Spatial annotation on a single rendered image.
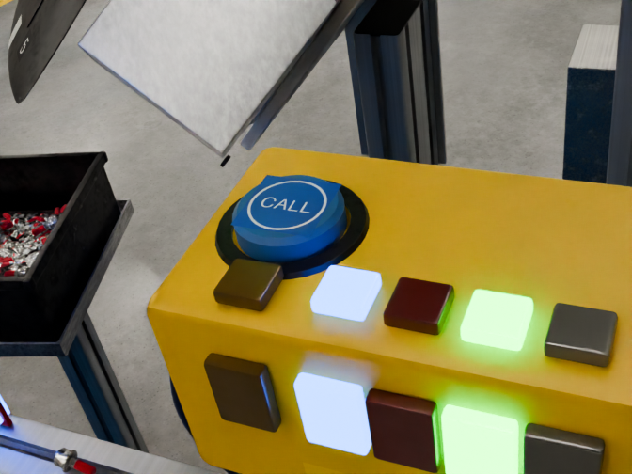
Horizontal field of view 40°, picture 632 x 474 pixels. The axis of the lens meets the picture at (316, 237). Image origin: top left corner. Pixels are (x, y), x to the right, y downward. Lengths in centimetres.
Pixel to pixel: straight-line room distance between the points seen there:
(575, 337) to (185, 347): 13
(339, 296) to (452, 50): 246
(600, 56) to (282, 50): 36
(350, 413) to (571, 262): 8
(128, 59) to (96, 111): 212
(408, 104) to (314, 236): 55
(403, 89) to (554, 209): 52
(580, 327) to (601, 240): 5
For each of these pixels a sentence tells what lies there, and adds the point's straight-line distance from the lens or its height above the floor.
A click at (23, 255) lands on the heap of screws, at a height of 83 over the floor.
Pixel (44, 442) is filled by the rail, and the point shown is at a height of 86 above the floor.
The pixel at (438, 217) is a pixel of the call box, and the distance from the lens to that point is 30.
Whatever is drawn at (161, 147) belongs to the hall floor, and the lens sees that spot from 248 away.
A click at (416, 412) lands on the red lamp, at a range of 26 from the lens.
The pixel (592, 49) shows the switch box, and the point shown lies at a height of 84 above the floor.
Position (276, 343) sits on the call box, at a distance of 27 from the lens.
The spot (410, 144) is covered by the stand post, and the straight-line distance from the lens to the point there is 85.
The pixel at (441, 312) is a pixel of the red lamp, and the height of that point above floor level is 108.
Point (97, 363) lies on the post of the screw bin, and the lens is 82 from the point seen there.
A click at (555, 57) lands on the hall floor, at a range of 264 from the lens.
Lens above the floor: 126
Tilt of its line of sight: 39 degrees down
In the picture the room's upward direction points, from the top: 11 degrees counter-clockwise
